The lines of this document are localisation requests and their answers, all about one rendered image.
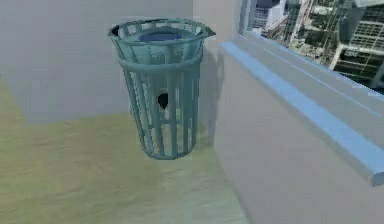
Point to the teal slatted waste bin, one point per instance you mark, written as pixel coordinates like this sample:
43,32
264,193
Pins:
173,63

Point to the window with city view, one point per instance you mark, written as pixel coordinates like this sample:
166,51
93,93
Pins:
320,33

